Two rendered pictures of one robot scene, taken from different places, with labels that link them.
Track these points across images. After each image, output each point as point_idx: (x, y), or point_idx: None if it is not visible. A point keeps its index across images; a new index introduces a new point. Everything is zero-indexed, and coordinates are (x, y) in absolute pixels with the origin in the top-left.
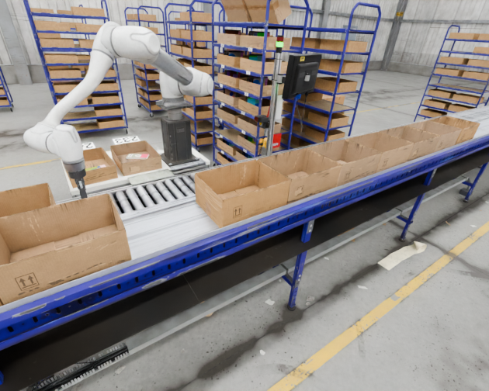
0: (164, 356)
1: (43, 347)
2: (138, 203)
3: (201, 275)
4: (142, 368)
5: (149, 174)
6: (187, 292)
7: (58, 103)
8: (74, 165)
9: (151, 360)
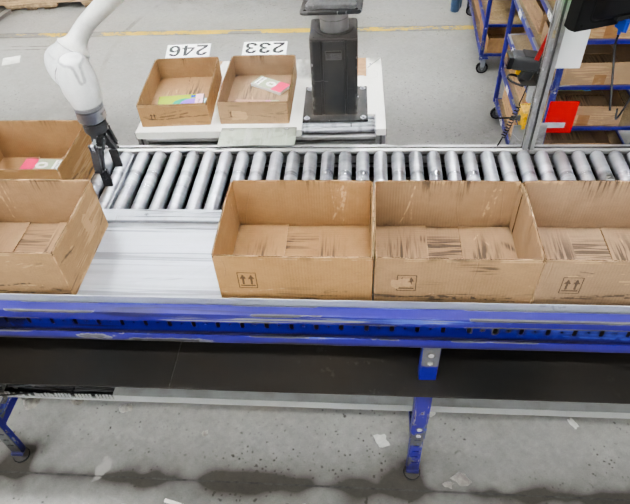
0: (180, 425)
1: None
2: (197, 187)
3: (205, 347)
4: (147, 423)
5: (258, 130)
6: (167, 363)
7: (84, 11)
8: (84, 117)
9: (163, 420)
